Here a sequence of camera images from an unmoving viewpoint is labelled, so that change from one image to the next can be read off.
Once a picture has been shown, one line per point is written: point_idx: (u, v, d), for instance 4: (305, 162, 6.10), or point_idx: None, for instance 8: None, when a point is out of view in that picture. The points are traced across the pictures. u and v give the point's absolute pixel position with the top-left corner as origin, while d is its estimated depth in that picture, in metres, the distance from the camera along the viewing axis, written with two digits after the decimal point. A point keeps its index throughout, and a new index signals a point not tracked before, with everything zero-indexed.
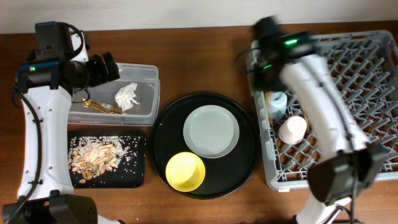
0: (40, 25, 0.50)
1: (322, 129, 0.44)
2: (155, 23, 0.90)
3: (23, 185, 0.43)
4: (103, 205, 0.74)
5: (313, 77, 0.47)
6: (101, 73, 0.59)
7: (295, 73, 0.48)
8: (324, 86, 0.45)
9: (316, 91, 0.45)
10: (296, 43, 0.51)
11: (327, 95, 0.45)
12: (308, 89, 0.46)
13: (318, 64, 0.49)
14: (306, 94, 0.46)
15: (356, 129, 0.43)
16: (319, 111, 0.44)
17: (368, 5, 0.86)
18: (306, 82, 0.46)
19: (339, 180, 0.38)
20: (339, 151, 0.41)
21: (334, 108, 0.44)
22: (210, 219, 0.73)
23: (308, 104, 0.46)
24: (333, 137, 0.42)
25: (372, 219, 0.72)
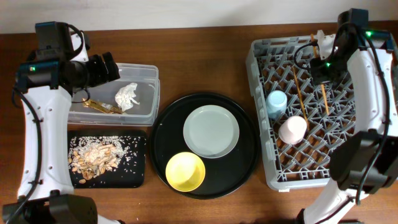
0: (40, 25, 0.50)
1: (365, 111, 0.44)
2: (155, 23, 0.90)
3: (23, 185, 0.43)
4: (103, 205, 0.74)
5: (373, 66, 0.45)
6: (101, 73, 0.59)
7: (357, 55, 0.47)
8: (380, 74, 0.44)
9: (371, 75, 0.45)
10: (373, 34, 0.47)
11: (380, 84, 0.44)
12: (363, 71, 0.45)
13: (385, 58, 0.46)
14: (362, 78, 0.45)
15: (397, 119, 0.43)
16: (369, 95, 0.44)
17: (368, 5, 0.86)
18: (364, 65, 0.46)
19: (359, 154, 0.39)
20: (370, 128, 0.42)
21: (381, 94, 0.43)
22: (210, 219, 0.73)
23: (359, 86, 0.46)
24: (370, 117, 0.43)
25: (372, 219, 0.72)
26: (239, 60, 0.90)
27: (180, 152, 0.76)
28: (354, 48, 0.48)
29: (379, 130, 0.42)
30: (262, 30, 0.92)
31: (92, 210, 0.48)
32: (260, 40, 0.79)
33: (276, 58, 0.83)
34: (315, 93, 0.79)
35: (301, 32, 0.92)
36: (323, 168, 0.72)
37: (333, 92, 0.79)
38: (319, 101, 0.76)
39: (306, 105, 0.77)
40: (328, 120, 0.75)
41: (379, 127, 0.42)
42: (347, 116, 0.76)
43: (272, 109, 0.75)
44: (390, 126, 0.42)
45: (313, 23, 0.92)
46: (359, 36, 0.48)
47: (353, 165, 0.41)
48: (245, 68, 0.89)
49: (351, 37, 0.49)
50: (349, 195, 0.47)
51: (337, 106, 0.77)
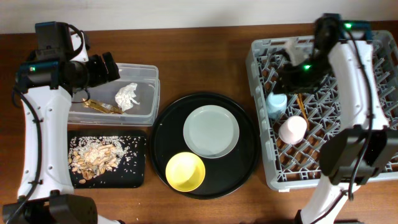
0: (40, 25, 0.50)
1: (350, 106, 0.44)
2: (155, 24, 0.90)
3: (23, 185, 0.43)
4: (103, 205, 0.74)
5: (354, 58, 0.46)
6: (101, 73, 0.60)
7: (339, 50, 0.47)
8: (363, 67, 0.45)
9: (352, 68, 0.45)
10: (352, 25, 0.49)
11: (364, 76, 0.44)
12: (345, 65, 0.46)
13: (367, 50, 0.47)
14: (344, 70, 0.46)
15: (381, 113, 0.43)
16: (353, 91, 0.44)
17: (367, 5, 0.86)
18: (346, 56, 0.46)
19: (349, 150, 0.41)
20: (357, 126, 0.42)
21: (364, 86, 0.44)
22: (210, 219, 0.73)
23: (342, 81, 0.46)
24: (355, 112, 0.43)
25: (372, 219, 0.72)
26: (239, 60, 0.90)
27: (180, 152, 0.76)
28: (334, 43, 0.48)
29: (364, 124, 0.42)
30: (262, 30, 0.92)
31: (92, 209, 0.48)
32: (261, 40, 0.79)
33: (276, 58, 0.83)
34: (315, 93, 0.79)
35: (300, 32, 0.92)
36: None
37: (334, 92, 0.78)
38: (319, 101, 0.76)
39: (306, 105, 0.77)
40: (328, 120, 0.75)
41: (364, 122, 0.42)
42: None
43: (272, 109, 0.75)
44: (375, 119, 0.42)
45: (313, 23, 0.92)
46: (339, 29, 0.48)
47: (344, 160, 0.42)
48: (245, 68, 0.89)
49: (332, 30, 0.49)
50: (342, 189, 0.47)
51: (337, 106, 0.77)
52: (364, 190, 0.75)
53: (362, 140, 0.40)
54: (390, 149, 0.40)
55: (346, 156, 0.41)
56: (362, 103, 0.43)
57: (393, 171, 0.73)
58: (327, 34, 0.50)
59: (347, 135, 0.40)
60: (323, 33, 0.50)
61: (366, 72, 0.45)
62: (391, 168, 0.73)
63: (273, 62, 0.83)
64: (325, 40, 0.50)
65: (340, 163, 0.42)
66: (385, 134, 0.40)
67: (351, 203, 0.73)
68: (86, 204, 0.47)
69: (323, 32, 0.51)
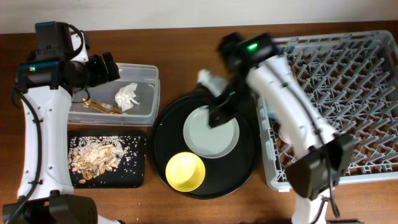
0: (40, 25, 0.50)
1: (294, 129, 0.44)
2: (155, 23, 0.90)
3: (23, 185, 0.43)
4: (103, 205, 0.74)
5: (275, 78, 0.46)
6: (101, 72, 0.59)
7: (259, 77, 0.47)
8: (288, 86, 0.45)
9: (280, 90, 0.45)
10: (259, 42, 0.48)
11: (291, 94, 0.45)
12: (272, 91, 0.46)
13: (282, 64, 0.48)
14: (272, 94, 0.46)
15: (324, 124, 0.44)
16: (291, 114, 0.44)
17: (367, 5, 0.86)
18: (266, 81, 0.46)
19: (316, 174, 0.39)
20: (311, 148, 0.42)
21: (297, 105, 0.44)
22: (210, 219, 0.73)
23: (276, 107, 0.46)
24: (302, 134, 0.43)
25: (372, 219, 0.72)
26: None
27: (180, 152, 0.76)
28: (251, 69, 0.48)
29: (317, 144, 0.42)
30: (262, 30, 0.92)
31: (91, 209, 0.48)
32: None
33: None
34: (315, 93, 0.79)
35: (300, 32, 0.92)
36: None
37: (334, 92, 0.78)
38: (319, 101, 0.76)
39: None
40: (328, 120, 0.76)
41: (316, 140, 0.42)
42: (347, 116, 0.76)
43: None
44: (323, 132, 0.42)
45: (313, 23, 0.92)
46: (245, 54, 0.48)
47: (314, 183, 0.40)
48: None
49: (240, 56, 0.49)
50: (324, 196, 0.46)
51: (337, 106, 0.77)
52: (364, 190, 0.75)
53: (323, 160, 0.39)
54: (349, 153, 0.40)
55: (314, 180, 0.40)
56: (306, 122, 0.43)
57: (393, 171, 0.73)
58: (238, 61, 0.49)
59: (307, 163, 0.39)
60: (233, 60, 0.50)
61: (290, 89, 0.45)
62: (391, 168, 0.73)
63: None
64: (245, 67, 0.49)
65: (311, 186, 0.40)
66: (337, 142, 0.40)
67: (351, 203, 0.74)
68: (86, 204, 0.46)
69: (232, 59, 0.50)
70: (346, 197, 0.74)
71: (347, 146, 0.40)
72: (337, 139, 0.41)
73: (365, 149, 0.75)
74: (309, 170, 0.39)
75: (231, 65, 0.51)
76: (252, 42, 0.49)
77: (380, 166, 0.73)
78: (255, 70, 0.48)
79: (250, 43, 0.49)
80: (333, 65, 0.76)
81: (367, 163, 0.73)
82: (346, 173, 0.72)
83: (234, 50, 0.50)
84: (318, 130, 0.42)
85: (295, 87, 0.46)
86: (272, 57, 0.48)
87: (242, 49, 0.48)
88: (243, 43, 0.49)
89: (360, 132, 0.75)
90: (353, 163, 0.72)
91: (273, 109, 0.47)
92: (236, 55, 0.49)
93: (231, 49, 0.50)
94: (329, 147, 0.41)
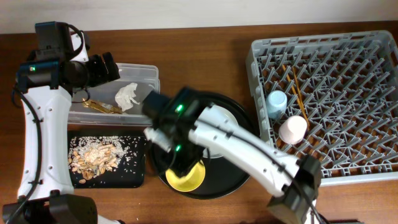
0: (40, 25, 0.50)
1: (259, 174, 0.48)
2: (155, 24, 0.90)
3: (23, 185, 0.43)
4: (103, 205, 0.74)
5: (217, 130, 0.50)
6: (101, 73, 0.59)
7: (201, 137, 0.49)
8: (232, 135, 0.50)
9: (228, 142, 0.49)
10: (186, 101, 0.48)
11: (239, 142, 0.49)
12: (221, 145, 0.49)
13: (216, 114, 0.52)
14: (224, 149, 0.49)
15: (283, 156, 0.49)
16: (251, 163, 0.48)
17: (367, 6, 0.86)
18: (211, 139, 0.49)
19: (300, 208, 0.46)
20: (285, 186, 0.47)
21: (252, 149, 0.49)
22: (210, 219, 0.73)
23: (236, 161, 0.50)
24: (269, 177, 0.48)
25: (372, 219, 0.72)
26: (239, 60, 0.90)
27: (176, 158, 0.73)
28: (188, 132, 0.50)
29: (288, 180, 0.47)
30: (262, 30, 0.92)
31: (91, 210, 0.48)
32: (261, 40, 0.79)
33: (276, 58, 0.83)
34: (315, 93, 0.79)
35: (300, 32, 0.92)
36: (323, 168, 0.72)
37: (334, 92, 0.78)
38: (319, 101, 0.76)
39: (306, 105, 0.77)
40: (328, 120, 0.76)
41: (286, 177, 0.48)
42: (347, 116, 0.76)
43: (272, 109, 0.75)
44: (288, 166, 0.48)
45: (313, 23, 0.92)
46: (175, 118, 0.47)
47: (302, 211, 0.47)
48: (244, 68, 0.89)
49: (174, 124, 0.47)
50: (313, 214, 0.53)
51: (337, 106, 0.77)
52: (364, 190, 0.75)
53: (300, 194, 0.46)
54: (316, 173, 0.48)
55: (301, 211, 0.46)
56: (268, 165, 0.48)
57: (393, 171, 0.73)
58: (173, 127, 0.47)
59: (289, 205, 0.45)
60: (166, 129, 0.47)
61: (237, 137, 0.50)
62: (391, 168, 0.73)
63: (273, 62, 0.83)
64: (181, 127, 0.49)
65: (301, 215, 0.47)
66: (305, 168, 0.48)
67: (351, 203, 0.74)
68: (86, 204, 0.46)
69: (167, 127, 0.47)
70: (346, 197, 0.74)
71: (312, 169, 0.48)
72: (301, 166, 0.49)
73: (365, 149, 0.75)
74: (292, 208, 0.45)
75: (165, 131, 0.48)
76: (176, 104, 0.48)
77: (380, 166, 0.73)
78: (193, 131, 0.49)
79: (176, 103, 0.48)
80: (333, 65, 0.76)
81: (367, 164, 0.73)
82: (346, 173, 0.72)
83: (163, 107, 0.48)
84: (282, 167, 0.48)
85: (239, 131, 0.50)
86: (203, 111, 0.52)
87: (170, 114, 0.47)
88: (171, 104, 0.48)
89: (360, 132, 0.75)
90: (353, 163, 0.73)
91: (234, 163, 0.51)
92: (168, 124, 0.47)
93: (159, 111, 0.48)
94: (300, 176, 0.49)
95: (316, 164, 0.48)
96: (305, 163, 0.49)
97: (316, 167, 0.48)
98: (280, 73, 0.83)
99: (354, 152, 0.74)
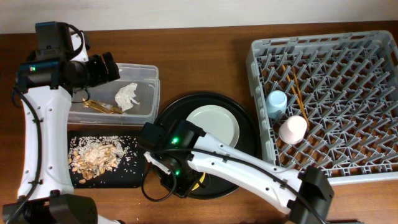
0: (40, 26, 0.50)
1: (263, 192, 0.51)
2: (155, 23, 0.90)
3: (23, 185, 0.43)
4: (103, 205, 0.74)
5: (214, 157, 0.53)
6: (101, 72, 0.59)
7: (200, 165, 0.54)
8: (229, 158, 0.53)
9: (227, 166, 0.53)
10: (179, 134, 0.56)
11: (237, 165, 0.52)
12: (221, 171, 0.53)
13: (213, 140, 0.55)
14: (225, 173, 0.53)
15: (283, 172, 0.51)
16: (253, 184, 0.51)
17: (367, 6, 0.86)
18: (209, 165, 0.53)
19: (310, 221, 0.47)
20: (290, 201, 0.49)
21: (252, 170, 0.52)
22: (210, 219, 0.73)
23: (240, 183, 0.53)
24: (272, 193, 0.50)
25: (372, 219, 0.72)
26: (239, 60, 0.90)
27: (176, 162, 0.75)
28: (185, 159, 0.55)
29: (292, 195, 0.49)
30: (262, 30, 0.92)
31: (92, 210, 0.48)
32: (261, 40, 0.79)
33: (276, 58, 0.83)
34: (315, 93, 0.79)
35: (300, 32, 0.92)
36: (323, 168, 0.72)
37: (334, 92, 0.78)
38: (319, 101, 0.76)
39: (306, 105, 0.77)
40: (328, 120, 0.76)
41: (289, 191, 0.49)
42: (347, 116, 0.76)
43: (272, 109, 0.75)
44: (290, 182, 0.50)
45: (313, 23, 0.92)
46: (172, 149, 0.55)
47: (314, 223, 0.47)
48: (244, 68, 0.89)
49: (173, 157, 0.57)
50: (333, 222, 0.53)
51: (337, 106, 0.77)
52: (364, 189, 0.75)
53: (307, 209, 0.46)
54: (322, 185, 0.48)
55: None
56: (269, 183, 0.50)
57: (393, 170, 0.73)
58: (171, 158, 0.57)
59: (297, 221, 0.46)
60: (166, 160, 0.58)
61: (236, 159, 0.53)
62: (392, 168, 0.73)
63: (273, 62, 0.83)
64: (178, 157, 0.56)
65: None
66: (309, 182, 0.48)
67: (351, 203, 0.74)
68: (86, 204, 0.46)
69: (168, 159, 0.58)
70: (346, 197, 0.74)
71: (316, 181, 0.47)
72: (306, 178, 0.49)
73: (365, 149, 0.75)
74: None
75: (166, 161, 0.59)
76: (173, 137, 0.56)
77: (380, 166, 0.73)
78: (189, 160, 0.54)
79: (171, 136, 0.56)
80: (333, 65, 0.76)
81: (367, 164, 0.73)
82: (346, 173, 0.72)
83: (160, 140, 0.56)
84: (284, 183, 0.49)
85: (235, 154, 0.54)
86: (197, 139, 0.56)
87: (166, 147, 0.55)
88: (167, 138, 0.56)
89: (360, 132, 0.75)
90: (353, 163, 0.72)
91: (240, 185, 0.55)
92: (168, 157, 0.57)
93: (156, 143, 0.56)
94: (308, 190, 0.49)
95: (319, 176, 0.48)
96: (309, 176, 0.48)
97: (319, 178, 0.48)
98: (280, 73, 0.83)
99: (354, 152, 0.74)
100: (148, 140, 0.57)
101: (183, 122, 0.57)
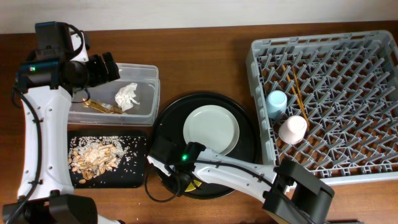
0: (40, 26, 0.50)
1: (246, 189, 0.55)
2: (155, 23, 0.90)
3: (23, 185, 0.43)
4: (103, 206, 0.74)
5: (208, 165, 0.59)
6: (101, 72, 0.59)
7: (199, 174, 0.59)
8: (220, 164, 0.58)
9: (217, 171, 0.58)
10: (189, 152, 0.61)
11: (226, 168, 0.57)
12: (214, 176, 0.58)
13: (209, 152, 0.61)
14: (216, 177, 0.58)
15: (262, 168, 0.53)
16: (238, 182, 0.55)
17: (367, 6, 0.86)
18: (203, 171, 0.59)
19: (286, 211, 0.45)
20: (264, 192, 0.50)
21: (236, 170, 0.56)
22: (211, 219, 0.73)
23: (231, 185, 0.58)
24: (252, 188, 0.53)
25: (372, 219, 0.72)
26: (239, 60, 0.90)
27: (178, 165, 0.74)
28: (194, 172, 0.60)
29: (267, 188, 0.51)
30: (262, 30, 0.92)
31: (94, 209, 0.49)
32: (261, 40, 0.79)
33: (276, 58, 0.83)
34: (315, 93, 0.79)
35: (300, 32, 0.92)
36: (323, 168, 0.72)
37: (334, 92, 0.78)
38: (319, 101, 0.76)
39: (306, 105, 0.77)
40: (328, 120, 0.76)
41: (265, 184, 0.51)
42: (347, 116, 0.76)
43: (272, 109, 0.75)
44: (267, 175, 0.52)
45: (313, 23, 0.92)
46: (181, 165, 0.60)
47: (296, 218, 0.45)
48: (244, 68, 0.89)
49: (184, 172, 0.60)
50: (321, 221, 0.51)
51: (337, 106, 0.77)
52: (364, 189, 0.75)
53: (282, 198, 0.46)
54: (298, 176, 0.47)
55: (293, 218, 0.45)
56: (249, 179, 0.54)
57: (393, 170, 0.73)
58: (185, 175, 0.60)
59: (271, 210, 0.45)
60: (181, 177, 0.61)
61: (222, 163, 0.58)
62: (392, 168, 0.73)
63: (273, 61, 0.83)
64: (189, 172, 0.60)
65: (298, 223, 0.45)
66: (283, 172, 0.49)
67: (351, 203, 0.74)
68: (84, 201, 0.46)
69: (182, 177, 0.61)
70: (346, 197, 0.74)
71: (291, 172, 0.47)
72: (280, 170, 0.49)
73: (365, 149, 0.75)
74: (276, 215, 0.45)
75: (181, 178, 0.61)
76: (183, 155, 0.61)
77: (380, 166, 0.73)
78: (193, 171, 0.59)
79: (182, 154, 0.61)
80: (333, 65, 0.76)
81: (367, 164, 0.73)
82: (346, 173, 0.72)
83: (171, 156, 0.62)
84: (261, 177, 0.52)
85: (227, 160, 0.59)
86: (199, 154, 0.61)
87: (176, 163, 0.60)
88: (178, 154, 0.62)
89: (360, 132, 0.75)
90: (353, 163, 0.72)
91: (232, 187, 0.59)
92: (181, 173, 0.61)
93: (167, 157, 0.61)
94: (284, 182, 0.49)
95: (296, 167, 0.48)
96: (283, 166, 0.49)
97: (296, 170, 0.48)
98: (280, 73, 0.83)
99: (354, 152, 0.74)
100: (159, 151, 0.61)
101: (194, 144, 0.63)
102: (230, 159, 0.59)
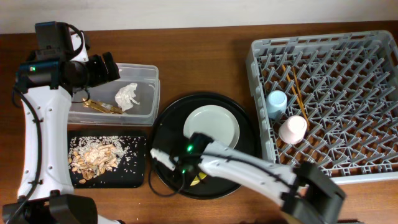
0: (40, 25, 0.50)
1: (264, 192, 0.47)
2: (155, 23, 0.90)
3: (23, 185, 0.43)
4: (103, 206, 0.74)
5: (217, 158, 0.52)
6: (101, 73, 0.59)
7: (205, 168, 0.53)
8: (231, 159, 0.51)
9: (227, 167, 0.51)
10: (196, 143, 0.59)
11: (237, 164, 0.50)
12: (224, 171, 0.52)
13: (218, 145, 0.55)
14: (225, 173, 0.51)
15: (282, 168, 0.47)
16: (252, 183, 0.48)
17: (367, 6, 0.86)
18: (212, 165, 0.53)
19: (305, 214, 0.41)
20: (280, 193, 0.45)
21: (250, 168, 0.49)
22: (210, 219, 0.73)
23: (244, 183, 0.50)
24: (268, 192, 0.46)
25: (372, 218, 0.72)
26: (239, 60, 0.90)
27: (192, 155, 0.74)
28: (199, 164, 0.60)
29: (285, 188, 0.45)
30: (262, 30, 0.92)
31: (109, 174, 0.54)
32: (261, 40, 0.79)
33: (276, 58, 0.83)
34: (315, 93, 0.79)
35: (301, 32, 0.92)
36: (323, 168, 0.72)
37: (334, 92, 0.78)
38: (319, 101, 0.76)
39: (306, 105, 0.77)
40: (328, 120, 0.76)
41: (283, 185, 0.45)
42: (347, 116, 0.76)
43: (272, 109, 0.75)
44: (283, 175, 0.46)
45: (312, 23, 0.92)
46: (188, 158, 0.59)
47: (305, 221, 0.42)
48: (245, 68, 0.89)
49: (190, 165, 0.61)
50: None
51: (337, 106, 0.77)
52: (364, 189, 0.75)
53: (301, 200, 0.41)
54: (318, 178, 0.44)
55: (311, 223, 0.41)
56: (265, 180, 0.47)
57: (393, 170, 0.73)
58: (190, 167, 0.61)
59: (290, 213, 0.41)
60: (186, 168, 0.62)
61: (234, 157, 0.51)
62: (392, 168, 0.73)
63: (273, 62, 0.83)
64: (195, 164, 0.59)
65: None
66: (300, 173, 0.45)
67: (351, 203, 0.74)
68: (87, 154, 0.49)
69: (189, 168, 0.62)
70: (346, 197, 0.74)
71: (311, 174, 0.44)
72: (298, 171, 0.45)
73: (365, 149, 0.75)
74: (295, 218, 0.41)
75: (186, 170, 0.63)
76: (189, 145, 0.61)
77: (380, 166, 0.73)
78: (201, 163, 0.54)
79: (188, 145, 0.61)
80: (333, 65, 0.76)
81: (367, 164, 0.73)
82: (346, 173, 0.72)
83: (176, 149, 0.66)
84: (277, 177, 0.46)
85: (239, 154, 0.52)
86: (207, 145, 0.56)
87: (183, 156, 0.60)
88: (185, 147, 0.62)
89: (360, 132, 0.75)
90: (353, 163, 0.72)
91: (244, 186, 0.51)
92: (187, 165, 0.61)
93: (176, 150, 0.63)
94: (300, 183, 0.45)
95: (315, 170, 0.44)
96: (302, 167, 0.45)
97: (314, 171, 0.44)
98: (280, 73, 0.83)
99: (354, 152, 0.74)
100: None
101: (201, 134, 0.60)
102: (242, 154, 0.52)
